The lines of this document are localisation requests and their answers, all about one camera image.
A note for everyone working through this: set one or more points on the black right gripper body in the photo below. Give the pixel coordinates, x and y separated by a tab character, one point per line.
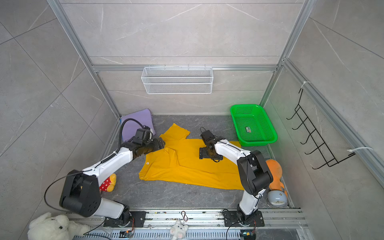
205	152

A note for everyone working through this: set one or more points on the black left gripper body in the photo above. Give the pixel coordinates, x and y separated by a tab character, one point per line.
153	146

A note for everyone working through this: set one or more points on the yellow t-shirt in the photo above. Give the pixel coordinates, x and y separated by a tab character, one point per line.
179	162

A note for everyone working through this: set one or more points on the green plastic basket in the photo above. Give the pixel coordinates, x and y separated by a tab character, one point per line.
252	125

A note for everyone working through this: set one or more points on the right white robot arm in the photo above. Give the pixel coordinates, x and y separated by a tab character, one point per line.
254	173

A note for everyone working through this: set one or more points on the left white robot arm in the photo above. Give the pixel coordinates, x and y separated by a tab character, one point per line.
81	192

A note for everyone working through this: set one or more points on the folded purple t-shirt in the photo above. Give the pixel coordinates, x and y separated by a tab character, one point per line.
130	127

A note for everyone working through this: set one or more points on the yellow plush toy red dress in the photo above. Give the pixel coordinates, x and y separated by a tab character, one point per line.
109	184

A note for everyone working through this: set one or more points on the orange plush toy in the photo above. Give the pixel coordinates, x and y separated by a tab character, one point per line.
277	172

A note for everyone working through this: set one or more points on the grey round plush head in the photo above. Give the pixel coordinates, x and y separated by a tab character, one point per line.
277	199

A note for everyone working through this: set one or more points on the small white plush toy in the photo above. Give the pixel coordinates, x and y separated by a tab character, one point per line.
178	230

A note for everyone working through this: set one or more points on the white plush bear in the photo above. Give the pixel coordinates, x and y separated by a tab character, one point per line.
47	227

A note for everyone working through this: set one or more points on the white wire mesh basket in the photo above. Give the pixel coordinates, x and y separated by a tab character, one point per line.
177	80

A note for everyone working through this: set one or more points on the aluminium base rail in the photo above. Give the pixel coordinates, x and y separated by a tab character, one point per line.
203	224

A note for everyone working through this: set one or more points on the black wire hook rack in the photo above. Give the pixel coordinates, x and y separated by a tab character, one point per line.
314	135

